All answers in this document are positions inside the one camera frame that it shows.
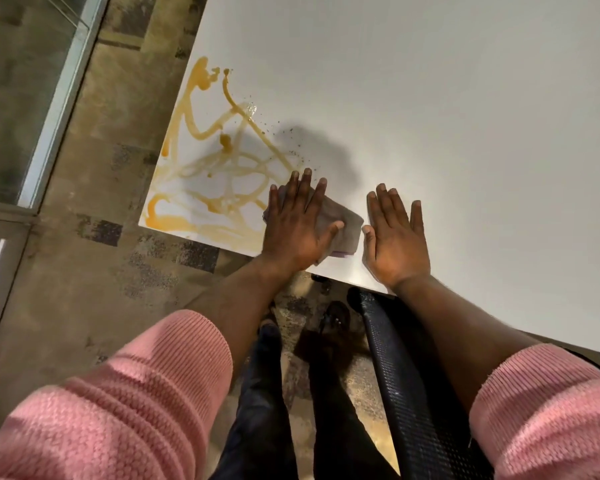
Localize person's left hand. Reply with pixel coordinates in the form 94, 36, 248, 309
261, 168, 345, 271

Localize person's right hand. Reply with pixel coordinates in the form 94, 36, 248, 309
361, 184, 432, 291

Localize grey purple cleaning cloth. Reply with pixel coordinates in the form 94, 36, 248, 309
262, 187, 365, 266

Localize person's right forearm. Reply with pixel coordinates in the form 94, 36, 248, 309
393, 274, 542, 413

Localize person's left forearm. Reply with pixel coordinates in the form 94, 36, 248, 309
186, 255, 306, 383

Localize yellow brown sauce spill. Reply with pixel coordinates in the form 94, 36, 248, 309
145, 57, 317, 256

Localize black shoe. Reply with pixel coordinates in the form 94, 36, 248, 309
319, 301, 352, 340
258, 307, 283, 340

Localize black mesh chair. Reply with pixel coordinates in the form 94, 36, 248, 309
347, 287, 497, 480

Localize black trousers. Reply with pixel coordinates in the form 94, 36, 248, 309
210, 320, 402, 480

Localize pink knit sweater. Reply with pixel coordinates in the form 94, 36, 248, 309
0, 309, 600, 480

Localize glass door with metal frame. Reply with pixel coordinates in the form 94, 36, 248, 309
0, 0, 112, 375

